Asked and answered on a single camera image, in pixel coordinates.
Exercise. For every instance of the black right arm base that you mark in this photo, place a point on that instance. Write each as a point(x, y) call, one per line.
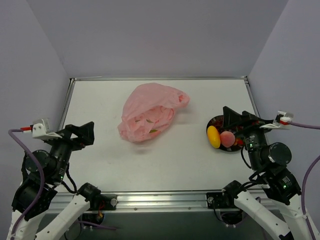
point(224, 209)

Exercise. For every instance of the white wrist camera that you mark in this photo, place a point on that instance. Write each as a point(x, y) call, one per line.
point(281, 122)
point(41, 129)

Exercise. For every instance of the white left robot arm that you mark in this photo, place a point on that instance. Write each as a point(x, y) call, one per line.
point(42, 173)

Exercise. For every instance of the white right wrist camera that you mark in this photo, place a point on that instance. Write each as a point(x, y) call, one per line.
point(281, 122)

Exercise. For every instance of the pink plastic bag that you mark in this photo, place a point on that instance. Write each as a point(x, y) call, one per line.
point(150, 110)

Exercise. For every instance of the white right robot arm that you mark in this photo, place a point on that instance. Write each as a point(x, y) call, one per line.
point(269, 164)

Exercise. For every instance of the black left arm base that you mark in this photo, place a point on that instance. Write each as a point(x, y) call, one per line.
point(105, 202)

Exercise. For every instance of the black rimmed round plate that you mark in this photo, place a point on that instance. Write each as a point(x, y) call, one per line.
point(230, 149)

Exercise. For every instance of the pink fake peach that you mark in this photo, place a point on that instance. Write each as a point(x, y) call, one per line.
point(227, 139)

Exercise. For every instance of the red fake cherry tomatoes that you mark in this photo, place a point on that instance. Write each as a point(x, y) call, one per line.
point(238, 142)

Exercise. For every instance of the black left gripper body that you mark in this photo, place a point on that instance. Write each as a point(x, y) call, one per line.
point(66, 137)

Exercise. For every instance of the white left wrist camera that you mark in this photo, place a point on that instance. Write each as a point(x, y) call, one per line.
point(41, 129)

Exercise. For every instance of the aluminium front rail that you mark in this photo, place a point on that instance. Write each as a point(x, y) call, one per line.
point(158, 201)

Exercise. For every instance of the dark red fake grapes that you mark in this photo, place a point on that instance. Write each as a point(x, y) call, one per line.
point(218, 121)

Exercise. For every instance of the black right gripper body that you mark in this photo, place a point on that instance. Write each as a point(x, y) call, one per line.
point(249, 125)

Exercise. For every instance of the yellow fake mango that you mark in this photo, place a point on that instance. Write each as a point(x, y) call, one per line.
point(213, 136)

